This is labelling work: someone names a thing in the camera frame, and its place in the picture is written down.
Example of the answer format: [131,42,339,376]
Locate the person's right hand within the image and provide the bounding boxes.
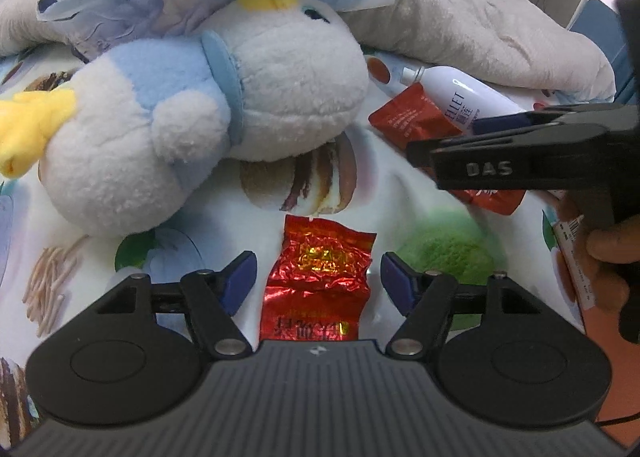
[556,192,634,314]

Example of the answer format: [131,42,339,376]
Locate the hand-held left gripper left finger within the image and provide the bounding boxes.
[97,251,258,360]

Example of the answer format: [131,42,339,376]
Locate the grey duvet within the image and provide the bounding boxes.
[0,0,617,102]

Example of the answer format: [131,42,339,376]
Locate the blue chair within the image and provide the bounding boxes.
[569,0,626,68]

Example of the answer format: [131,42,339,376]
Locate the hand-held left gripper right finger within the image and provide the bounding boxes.
[381,252,543,360]

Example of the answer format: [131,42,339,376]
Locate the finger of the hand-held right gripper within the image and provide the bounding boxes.
[405,133,501,184]
[472,104,640,136]

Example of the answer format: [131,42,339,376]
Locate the white and red snack packet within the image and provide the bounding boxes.
[551,214,597,310]

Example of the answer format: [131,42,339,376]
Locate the white and blue plush duck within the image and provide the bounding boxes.
[0,0,372,238]

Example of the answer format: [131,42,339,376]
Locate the pink cardboard box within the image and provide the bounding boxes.
[580,307,640,422]

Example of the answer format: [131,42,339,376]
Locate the black cable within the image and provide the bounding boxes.
[597,409,640,429]

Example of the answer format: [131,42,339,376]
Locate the red foil snack packet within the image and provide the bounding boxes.
[259,215,377,342]

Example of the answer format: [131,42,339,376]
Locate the white spray bottle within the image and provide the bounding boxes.
[399,65,528,130]

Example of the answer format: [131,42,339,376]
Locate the printed bed sheet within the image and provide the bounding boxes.
[0,44,621,440]

